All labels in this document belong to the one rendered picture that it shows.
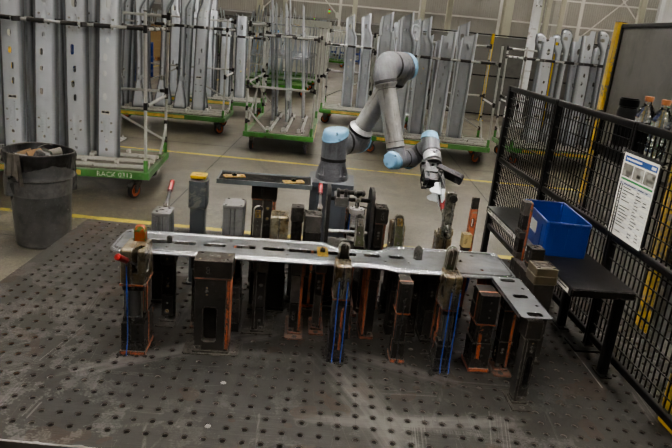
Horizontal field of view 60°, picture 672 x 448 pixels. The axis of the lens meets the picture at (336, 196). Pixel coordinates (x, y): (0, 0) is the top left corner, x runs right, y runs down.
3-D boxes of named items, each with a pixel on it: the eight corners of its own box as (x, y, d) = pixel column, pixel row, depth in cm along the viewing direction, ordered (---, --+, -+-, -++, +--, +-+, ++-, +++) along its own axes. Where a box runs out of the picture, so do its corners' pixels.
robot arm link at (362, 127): (329, 143, 271) (388, 45, 241) (349, 141, 282) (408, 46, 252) (345, 160, 266) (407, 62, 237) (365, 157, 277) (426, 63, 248)
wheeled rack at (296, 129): (312, 156, 819) (322, 27, 771) (241, 150, 817) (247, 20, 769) (317, 133, 1003) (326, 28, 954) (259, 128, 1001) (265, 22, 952)
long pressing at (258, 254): (104, 254, 187) (104, 250, 187) (125, 231, 209) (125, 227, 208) (518, 281, 198) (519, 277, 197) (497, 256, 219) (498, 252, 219)
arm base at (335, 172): (315, 172, 272) (317, 152, 270) (347, 175, 272) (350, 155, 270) (314, 180, 258) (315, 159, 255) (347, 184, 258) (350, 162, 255)
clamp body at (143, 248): (114, 358, 182) (112, 251, 172) (127, 334, 196) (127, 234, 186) (148, 360, 183) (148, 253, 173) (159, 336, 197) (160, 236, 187)
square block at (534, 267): (517, 364, 201) (536, 268, 191) (509, 351, 209) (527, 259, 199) (539, 365, 202) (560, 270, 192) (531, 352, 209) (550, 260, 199)
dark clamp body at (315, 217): (292, 310, 224) (300, 217, 213) (293, 295, 237) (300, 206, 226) (320, 312, 225) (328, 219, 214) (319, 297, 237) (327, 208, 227)
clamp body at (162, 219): (145, 304, 218) (145, 213, 208) (153, 291, 228) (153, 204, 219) (171, 305, 218) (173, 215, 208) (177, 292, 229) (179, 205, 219)
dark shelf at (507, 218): (569, 297, 186) (571, 288, 185) (485, 211, 272) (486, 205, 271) (635, 301, 187) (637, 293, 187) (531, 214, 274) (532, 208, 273)
